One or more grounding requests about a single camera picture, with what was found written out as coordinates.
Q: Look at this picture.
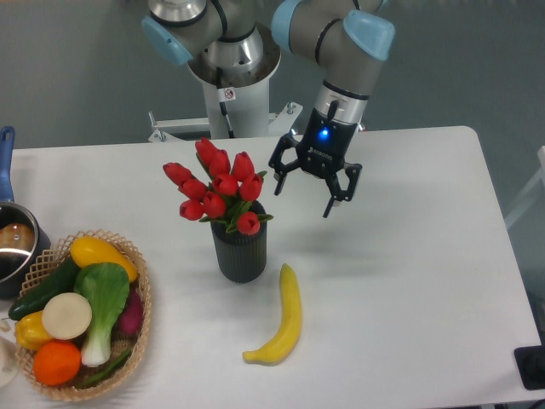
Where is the purple sweet potato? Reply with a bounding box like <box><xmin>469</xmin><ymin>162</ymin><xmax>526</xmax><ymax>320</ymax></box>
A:
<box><xmin>117</xmin><ymin>288</ymin><xmax>144</xmax><ymax>337</ymax></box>

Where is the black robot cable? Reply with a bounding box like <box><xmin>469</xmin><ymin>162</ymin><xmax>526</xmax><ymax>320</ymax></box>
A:
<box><xmin>215</xmin><ymin>66</ymin><xmax>236</xmax><ymax>139</ymax></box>

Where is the green cucumber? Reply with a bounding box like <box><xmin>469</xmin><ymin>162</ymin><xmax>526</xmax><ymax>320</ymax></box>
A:
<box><xmin>8</xmin><ymin>257</ymin><xmax>80</xmax><ymax>321</ymax></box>

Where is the dark grey ribbed vase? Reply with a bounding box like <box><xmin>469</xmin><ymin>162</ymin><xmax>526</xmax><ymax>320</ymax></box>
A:
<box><xmin>210</xmin><ymin>222</ymin><xmax>267</xmax><ymax>283</ymax></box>

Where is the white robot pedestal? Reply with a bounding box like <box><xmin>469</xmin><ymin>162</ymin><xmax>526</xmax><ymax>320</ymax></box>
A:
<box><xmin>148</xmin><ymin>23</ymin><xmax>303</xmax><ymax>142</ymax></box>

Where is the black device at edge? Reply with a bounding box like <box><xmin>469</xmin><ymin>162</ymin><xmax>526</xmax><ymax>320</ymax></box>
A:
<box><xmin>513</xmin><ymin>345</ymin><xmax>544</xmax><ymax>390</ymax></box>

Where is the green bok choy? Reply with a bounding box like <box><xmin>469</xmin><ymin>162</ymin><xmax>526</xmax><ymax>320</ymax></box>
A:
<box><xmin>74</xmin><ymin>262</ymin><xmax>129</xmax><ymax>367</ymax></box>

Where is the blue handled saucepan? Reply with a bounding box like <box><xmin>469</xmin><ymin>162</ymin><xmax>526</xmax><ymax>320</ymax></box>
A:
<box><xmin>1</xmin><ymin>126</ymin><xmax>51</xmax><ymax>299</ymax></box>

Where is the yellow squash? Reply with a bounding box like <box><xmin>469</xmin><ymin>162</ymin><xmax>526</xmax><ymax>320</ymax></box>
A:
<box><xmin>70</xmin><ymin>236</ymin><xmax>138</xmax><ymax>283</ymax></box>

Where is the orange fruit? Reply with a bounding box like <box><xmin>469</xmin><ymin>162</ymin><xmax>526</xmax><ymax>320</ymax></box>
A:
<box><xmin>33</xmin><ymin>340</ymin><xmax>81</xmax><ymax>386</ymax></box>

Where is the green chili pepper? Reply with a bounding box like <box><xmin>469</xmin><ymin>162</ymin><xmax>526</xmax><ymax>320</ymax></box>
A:
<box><xmin>76</xmin><ymin>349</ymin><xmax>132</xmax><ymax>389</ymax></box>

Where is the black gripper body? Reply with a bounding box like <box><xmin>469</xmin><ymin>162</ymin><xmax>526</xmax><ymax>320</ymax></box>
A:
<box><xmin>297</xmin><ymin>108</ymin><xmax>361</xmax><ymax>178</ymax></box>

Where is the red tulip bouquet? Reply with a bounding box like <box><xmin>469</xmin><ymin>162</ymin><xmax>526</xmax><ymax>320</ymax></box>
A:
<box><xmin>163</xmin><ymin>138</ymin><xmax>273</xmax><ymax>236</ymax></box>

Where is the yellow bell pepper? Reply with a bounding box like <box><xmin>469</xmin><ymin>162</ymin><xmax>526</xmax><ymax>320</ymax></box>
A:
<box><xmin>15</xmin><ymin>311</ymin><xmax>53</xmax><ymax>351</ymax></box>

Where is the yellow banana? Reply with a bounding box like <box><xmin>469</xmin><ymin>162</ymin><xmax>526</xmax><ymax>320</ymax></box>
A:
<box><xmin>242</xmin><ymin>263</ymin><xmax>302</xmax><ymax>366</ymax></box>

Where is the white round radish slice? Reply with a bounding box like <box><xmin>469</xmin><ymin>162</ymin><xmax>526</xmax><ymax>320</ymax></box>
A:
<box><xmin>42</xmin><ymin>292</ymin><xmax>92</xmax><ymax>340</ymax></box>

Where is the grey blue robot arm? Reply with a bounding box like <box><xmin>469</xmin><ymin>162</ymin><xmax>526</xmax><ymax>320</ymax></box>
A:
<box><xmin>141</xmin><ymin>1</ymin><xmax>395</xmax><ymax>206</ymax></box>

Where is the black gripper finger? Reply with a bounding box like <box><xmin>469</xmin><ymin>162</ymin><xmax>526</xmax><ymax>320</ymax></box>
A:
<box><xmin>322</xmin><ymin>162</ymin><xmax>363</xmax><ymax>218</ymax></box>
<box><xmin>267</xmin><ymin>134</ymin><xmax>306</xmax><ymax>197</ymax></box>

